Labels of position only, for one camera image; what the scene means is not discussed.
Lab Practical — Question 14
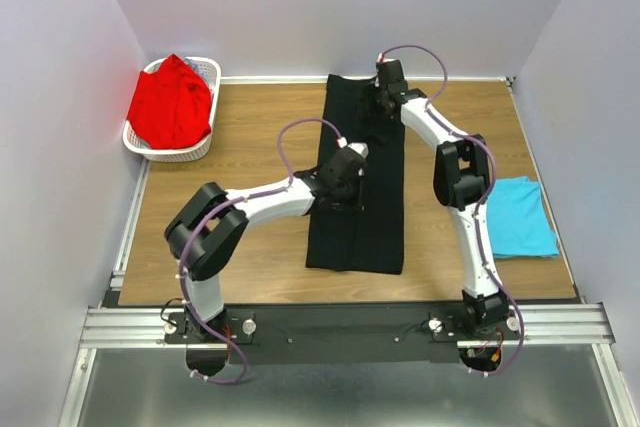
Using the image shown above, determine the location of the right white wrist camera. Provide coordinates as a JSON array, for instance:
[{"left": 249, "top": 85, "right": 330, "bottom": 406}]
[{"left": 376, "top": 53, "right": 395, "bottom": 64}]

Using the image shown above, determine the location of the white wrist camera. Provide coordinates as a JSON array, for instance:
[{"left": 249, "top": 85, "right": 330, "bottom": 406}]
[
  {"left": 376, "top": 53, "right": 395, "bottom": 64},
  {"left": 337, "top": 137, "right": 369, "bottom": 159}
]

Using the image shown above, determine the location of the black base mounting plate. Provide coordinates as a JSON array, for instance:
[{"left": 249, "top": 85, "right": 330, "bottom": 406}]
[{"left": 165, "top": 301, "right": 518, "bottom": 365}]

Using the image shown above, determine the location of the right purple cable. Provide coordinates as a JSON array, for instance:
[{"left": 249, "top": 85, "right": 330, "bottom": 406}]
[{"left": 377, "top": 43, "right": 526, "bottom": 378}]

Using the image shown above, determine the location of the black t shirt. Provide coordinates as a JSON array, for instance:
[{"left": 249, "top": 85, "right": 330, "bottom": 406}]
[{"left": 306, "top": 74, "right": 405, "bottom": 275}]

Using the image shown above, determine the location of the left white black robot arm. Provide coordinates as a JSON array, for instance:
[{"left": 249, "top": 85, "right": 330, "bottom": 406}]
[{"left": 164, "top": 142, "right": 369, "bottom": 342}]

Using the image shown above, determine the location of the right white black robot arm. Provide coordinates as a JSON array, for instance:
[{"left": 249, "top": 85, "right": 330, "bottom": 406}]
[{"left": 364, "top": 56, "right": 509, "bottom": 339}]

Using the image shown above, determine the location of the folded turquoise t shirt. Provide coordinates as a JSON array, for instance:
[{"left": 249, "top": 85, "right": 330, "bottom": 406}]
[{"left": 487, "top": 176, "right": 559, "bottom": 259}]

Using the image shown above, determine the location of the aluminium extrusion rail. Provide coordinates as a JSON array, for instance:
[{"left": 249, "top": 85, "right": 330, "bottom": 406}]
[{"left": 80, "top": 304, "right": 615, "bottom": 349}]

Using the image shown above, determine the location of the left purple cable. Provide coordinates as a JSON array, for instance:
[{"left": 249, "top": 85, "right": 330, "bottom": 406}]
[{"left": 177, "top": 117, "right": 351, "bottom": 385}]

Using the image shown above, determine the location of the white plastic laundry basket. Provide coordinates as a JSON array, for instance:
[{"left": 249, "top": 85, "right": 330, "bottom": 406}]
[{"left": 122, "top": 54, "right": 221, "bottom": 162}]

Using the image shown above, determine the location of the purple cable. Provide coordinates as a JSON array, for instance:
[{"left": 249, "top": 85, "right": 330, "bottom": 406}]
[
  {"left": 177, "top": 117, "right": 351, "bottom": 385},
  {"left": 377, "top": 43, "right": 526, "bottom": 378}
]

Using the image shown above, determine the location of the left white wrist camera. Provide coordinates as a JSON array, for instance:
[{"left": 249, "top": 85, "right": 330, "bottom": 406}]
[{"left": 337, "top": 137, "right": 369, "bottom": 159}]

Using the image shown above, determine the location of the red t shirt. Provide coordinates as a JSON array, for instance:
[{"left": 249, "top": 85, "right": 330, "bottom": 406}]
[{"left": 127, "top": 54, "right": 212, "bottom": 150}]

